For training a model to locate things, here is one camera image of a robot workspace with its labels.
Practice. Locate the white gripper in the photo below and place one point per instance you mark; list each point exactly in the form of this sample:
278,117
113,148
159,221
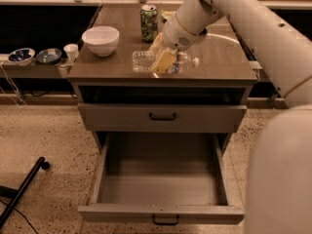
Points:
175,35

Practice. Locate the clear plastic water bottle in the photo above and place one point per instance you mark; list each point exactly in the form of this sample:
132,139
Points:
143,60

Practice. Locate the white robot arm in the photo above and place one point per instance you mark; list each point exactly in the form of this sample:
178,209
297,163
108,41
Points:
279,190

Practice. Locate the grey drawer cabinet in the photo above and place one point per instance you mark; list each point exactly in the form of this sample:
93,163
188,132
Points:
223,77

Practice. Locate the closed grey upper drawer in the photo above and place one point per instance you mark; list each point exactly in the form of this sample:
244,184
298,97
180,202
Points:
216,119

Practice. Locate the open grey middle drawer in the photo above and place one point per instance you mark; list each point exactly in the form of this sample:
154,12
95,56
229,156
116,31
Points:
144,174

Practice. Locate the green soda can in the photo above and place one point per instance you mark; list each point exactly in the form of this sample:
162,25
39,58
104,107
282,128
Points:
148,22

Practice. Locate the green chip bag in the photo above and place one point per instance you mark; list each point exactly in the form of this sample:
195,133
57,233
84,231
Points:
166,15

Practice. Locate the white ceramic bowl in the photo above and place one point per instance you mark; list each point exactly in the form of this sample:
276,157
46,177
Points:
101,40

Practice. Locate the small white cup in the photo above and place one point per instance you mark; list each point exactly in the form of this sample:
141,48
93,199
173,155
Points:
71,51

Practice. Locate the grey side shelf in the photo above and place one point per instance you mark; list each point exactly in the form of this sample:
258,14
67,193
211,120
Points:
36,70

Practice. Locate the dark teal bowl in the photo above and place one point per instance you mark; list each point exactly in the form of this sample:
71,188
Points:
49,56

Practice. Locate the blue patterned bowl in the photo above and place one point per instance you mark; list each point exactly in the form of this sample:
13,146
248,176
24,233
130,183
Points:
21,57

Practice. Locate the black chair leg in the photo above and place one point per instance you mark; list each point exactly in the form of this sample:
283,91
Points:
14,195

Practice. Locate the black upper drawer handle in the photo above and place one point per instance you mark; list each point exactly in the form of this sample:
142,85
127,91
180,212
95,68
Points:
155,117

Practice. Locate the black drawer handle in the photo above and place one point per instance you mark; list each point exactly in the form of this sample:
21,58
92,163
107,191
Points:
161,220
155,117

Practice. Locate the black middle drawer handle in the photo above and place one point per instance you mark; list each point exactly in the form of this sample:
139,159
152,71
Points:
161,220

